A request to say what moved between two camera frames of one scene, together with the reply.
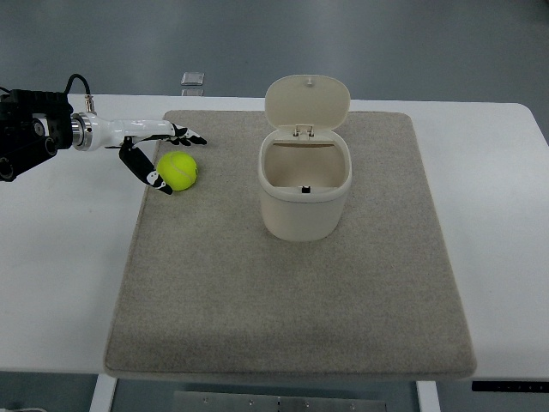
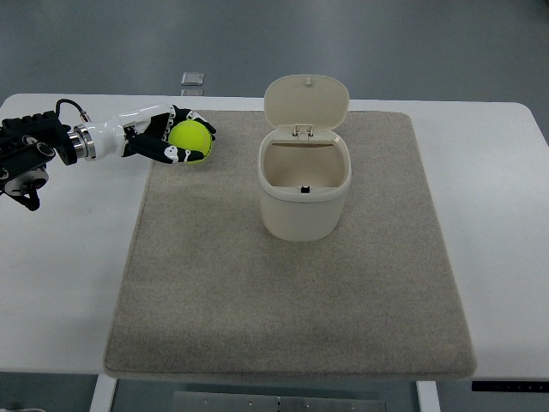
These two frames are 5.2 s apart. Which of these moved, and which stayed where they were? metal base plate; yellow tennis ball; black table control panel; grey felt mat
Moved: yellow tennis ball
Stayed: metal base plate; black table control panel; grey felt mat
